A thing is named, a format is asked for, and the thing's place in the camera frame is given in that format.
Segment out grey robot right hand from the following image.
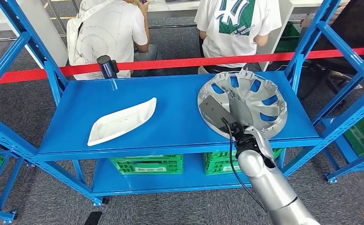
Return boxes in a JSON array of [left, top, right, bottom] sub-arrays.
[[226, 88, 255, 128]]

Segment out silver plastic wheel hubcap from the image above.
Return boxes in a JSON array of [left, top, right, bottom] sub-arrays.
[[197, 69, 288, 140]]

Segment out white curved plastic part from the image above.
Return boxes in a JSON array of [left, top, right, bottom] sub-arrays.
[[87, 97, 157, 147]]

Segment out black robot chest part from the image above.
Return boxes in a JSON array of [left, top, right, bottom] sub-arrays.
[[83, 211, 103, 225]]

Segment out person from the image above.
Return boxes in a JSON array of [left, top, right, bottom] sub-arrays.
[[300, 0, 364, 90], [194, 0, 282, 75], [73, 0, 158, 81]]

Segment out red barrier belt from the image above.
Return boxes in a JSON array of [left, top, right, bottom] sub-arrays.
[[0, 46, 364, 85]]

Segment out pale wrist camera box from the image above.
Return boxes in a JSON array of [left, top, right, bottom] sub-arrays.
[[199, 94, 238, 132]]

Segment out black stanchion post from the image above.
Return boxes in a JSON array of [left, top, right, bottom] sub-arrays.
[[96, 55, 119, 79]]

